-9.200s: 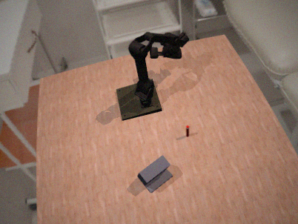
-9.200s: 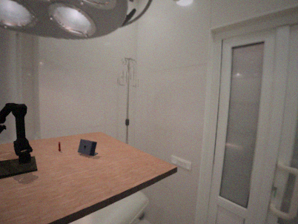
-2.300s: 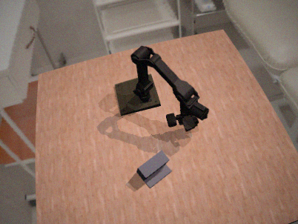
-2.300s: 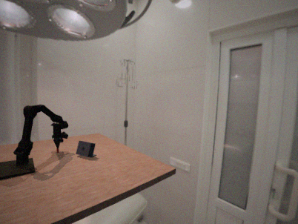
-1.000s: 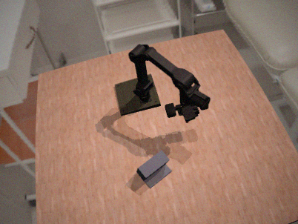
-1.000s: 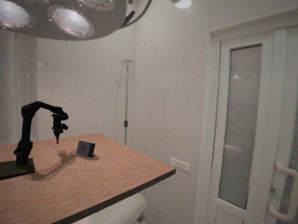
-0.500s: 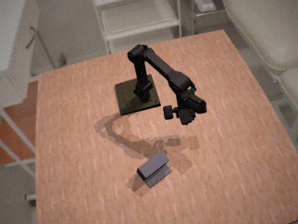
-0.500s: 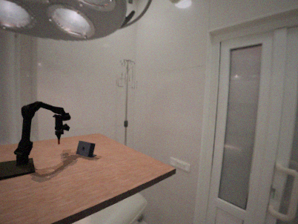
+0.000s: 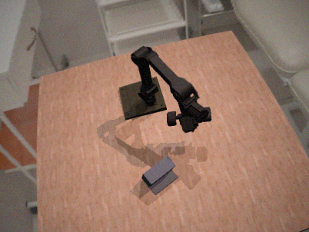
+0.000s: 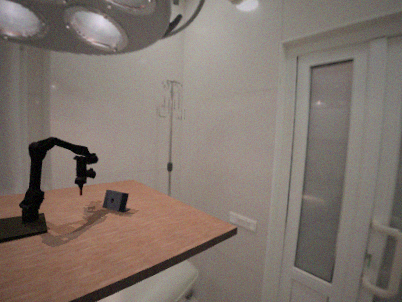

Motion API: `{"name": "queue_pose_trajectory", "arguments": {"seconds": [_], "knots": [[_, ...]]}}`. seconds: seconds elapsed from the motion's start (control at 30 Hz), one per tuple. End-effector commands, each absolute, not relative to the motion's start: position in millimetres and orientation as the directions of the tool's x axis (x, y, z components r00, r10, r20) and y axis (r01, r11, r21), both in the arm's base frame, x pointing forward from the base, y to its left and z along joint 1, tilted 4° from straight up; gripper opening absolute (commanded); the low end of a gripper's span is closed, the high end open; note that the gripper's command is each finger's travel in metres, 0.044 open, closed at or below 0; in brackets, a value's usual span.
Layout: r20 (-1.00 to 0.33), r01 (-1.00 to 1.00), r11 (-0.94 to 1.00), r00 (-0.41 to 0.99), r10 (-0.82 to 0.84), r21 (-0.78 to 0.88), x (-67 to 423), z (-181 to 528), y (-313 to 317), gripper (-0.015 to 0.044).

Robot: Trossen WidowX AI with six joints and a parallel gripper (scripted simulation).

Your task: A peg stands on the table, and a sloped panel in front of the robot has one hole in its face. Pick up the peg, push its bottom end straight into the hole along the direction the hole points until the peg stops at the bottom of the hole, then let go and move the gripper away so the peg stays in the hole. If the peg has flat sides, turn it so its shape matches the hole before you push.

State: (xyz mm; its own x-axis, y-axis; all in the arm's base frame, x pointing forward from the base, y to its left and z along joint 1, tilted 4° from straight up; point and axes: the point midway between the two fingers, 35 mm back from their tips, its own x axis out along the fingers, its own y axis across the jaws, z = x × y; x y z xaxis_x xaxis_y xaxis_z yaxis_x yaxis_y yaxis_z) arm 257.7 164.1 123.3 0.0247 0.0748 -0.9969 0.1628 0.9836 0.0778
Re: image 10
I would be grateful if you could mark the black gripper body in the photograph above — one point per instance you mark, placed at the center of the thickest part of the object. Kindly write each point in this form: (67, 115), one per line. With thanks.
(81, 179)

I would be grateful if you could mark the dark grey panel with round hole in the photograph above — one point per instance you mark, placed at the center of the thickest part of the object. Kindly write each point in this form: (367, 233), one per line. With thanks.
(116, 201)

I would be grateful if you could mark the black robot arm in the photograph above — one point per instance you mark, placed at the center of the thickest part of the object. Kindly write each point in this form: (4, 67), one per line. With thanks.
(37, 152)

